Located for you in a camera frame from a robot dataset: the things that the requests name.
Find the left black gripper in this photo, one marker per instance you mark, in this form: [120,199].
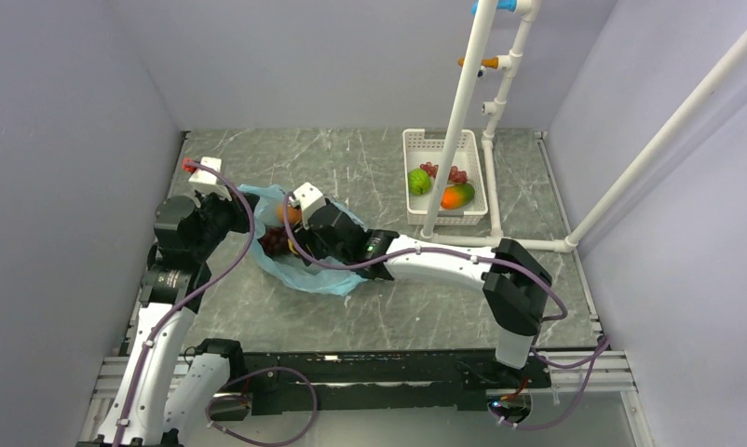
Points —
[234,207]

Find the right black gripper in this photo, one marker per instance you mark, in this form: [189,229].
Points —
[305,237]

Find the light blue cartoon plastic bag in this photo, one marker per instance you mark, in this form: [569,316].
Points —
[288,269]

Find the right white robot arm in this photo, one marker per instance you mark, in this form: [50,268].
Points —
[512,282]

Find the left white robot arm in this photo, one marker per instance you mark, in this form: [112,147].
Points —
[148,408]

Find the orange red fake peach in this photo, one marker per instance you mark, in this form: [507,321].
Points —
[287,214]

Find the dark fake fruit in bag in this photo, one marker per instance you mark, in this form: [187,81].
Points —
[274,242]

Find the green fake fruit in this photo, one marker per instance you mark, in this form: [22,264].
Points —
[418,182]

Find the orange green fake mango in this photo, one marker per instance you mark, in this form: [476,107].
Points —
[457,195]

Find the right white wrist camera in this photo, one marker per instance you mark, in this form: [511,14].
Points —
[308,199]

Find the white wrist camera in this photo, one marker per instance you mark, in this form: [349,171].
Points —
[308,199]
[205,182]

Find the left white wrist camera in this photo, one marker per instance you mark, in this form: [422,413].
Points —
[205,182]

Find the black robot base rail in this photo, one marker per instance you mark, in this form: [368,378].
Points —
[464,379]

